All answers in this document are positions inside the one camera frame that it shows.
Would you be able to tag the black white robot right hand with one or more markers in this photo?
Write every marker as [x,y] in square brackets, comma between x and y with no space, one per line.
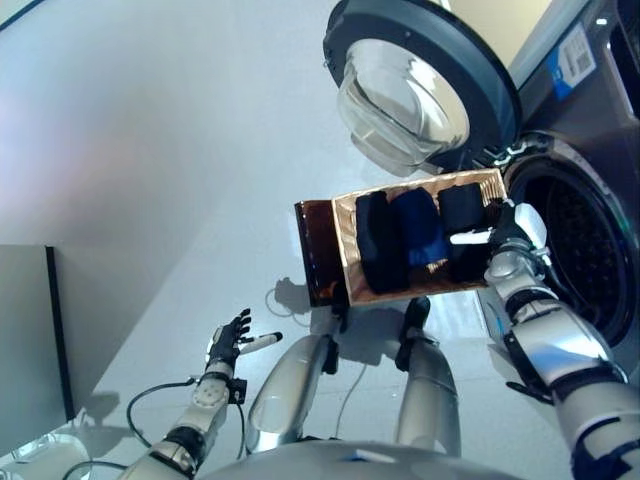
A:
[525,225]

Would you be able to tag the silver robot right leg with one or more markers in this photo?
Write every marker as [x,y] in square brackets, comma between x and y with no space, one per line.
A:
[430,390]

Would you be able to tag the small black garment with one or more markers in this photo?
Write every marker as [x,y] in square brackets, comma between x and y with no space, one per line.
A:
[460,205]

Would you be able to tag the rectangular wicker basket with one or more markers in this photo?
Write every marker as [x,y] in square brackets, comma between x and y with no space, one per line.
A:
[350,280]

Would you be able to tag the silver robot torso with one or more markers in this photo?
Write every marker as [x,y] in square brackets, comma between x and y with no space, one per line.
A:
[350,465]

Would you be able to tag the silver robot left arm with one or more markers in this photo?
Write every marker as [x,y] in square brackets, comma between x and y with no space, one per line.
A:
[205,400]

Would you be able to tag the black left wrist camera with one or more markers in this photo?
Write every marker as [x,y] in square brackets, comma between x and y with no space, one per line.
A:
[238,391]

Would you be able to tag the brown acrylic stand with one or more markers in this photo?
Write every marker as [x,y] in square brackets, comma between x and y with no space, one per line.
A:
[320,250]

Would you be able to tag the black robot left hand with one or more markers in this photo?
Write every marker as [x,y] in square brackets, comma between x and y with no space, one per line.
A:
[225,342]

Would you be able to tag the large black garment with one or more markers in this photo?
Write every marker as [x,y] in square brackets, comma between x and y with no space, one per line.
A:
[382,250]

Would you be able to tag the blue garment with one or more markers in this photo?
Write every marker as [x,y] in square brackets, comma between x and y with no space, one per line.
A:
[417,225]

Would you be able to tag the grey cabinet panel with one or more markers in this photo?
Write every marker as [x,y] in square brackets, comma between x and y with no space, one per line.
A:
[30,325]

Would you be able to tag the shiny silver rounded cover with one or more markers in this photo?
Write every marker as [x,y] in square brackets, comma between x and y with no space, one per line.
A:
[40,455]

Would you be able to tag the dark grey washing machine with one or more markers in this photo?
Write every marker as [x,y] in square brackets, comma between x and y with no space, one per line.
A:
[615,100]

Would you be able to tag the round glass washer door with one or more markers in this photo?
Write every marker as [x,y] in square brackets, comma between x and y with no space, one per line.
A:
[470,50]

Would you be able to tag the blue white energy label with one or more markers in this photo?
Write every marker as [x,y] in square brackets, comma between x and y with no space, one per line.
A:
[570,60]

